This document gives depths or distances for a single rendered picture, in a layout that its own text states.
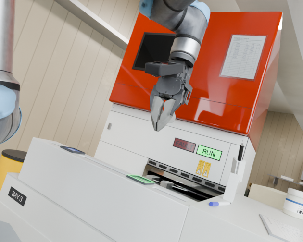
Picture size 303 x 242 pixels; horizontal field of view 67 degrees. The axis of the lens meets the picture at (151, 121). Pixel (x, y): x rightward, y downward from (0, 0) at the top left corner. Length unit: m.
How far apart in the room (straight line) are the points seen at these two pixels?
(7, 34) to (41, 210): 0.47
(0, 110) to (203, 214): 0.40
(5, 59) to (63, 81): 2.79
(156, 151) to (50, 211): 0.67
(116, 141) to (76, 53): 2.22
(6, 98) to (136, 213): 0.35
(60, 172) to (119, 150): 0.68
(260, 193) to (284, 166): 3.84
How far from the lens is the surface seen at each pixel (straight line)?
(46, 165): 0.76
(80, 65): 3.44
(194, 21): 0.66
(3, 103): 0.39
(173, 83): 0.60
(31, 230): 0.79
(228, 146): 1.13
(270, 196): 5.21
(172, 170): 1.18
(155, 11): 0.62
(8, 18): 0.57
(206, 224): 0.50
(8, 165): 2.30
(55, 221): 0.72
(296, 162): 8.95
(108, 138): 1.41
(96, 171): 0.62
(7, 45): 0.55
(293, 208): 1.00
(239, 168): 0.77
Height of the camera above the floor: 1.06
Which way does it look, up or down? 5 degrees up
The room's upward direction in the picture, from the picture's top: 18 degrees clockwise
